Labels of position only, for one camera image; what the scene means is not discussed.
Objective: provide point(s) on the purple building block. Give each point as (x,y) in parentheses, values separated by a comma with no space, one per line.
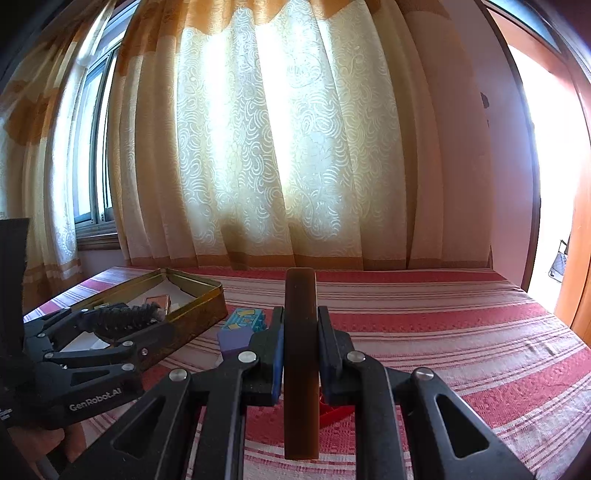
(233,344)

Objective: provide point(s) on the dark hanging rack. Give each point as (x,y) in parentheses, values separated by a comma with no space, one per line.
(558,263)

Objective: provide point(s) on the wide cream patterned curtain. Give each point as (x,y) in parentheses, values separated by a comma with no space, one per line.
(286,138)

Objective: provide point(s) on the sliding window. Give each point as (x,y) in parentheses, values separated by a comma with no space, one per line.
(94,161)

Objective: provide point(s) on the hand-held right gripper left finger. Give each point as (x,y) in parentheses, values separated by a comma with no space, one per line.
(278,378)

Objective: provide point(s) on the black toothed hair clip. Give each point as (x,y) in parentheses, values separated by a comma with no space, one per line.
(120,318)

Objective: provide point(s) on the red building block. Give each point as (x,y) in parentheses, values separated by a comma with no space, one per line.
(334,415)

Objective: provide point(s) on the teal printed building block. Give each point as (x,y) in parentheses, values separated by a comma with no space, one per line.
(244,318)

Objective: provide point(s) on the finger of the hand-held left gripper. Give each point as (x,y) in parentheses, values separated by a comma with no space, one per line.
(152,341)
(55,323)

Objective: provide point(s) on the wooden door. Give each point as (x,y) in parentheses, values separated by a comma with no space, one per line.
(577,267)

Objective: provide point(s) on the gold tin box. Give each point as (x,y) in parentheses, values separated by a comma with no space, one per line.
(198,318)

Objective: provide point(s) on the narrow cream floral curtain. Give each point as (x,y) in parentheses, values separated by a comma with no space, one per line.
(41,184)

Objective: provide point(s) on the wooden door frame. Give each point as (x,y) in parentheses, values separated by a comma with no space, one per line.
(526,184)

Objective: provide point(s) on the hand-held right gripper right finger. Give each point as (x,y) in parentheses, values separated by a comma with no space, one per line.
(324,369)

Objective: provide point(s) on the dark brown harmonica bar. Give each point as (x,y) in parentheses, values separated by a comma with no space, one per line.
(300,369)

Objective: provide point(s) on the red striped bed sheet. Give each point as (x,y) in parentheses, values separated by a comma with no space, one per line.
(438,323)

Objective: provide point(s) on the copper metal case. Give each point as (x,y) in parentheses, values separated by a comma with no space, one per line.
(159,302)

